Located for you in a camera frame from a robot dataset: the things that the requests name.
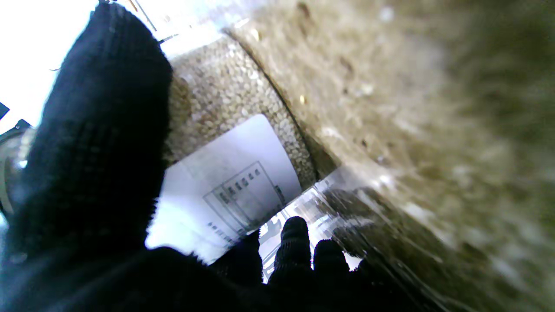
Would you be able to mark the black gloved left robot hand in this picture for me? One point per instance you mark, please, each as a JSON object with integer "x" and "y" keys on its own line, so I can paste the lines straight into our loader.
{"x": 99, "y": 151}

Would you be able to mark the clear grain jar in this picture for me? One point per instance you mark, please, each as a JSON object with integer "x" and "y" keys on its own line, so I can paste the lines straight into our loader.
{"x": 225, "y": 99}

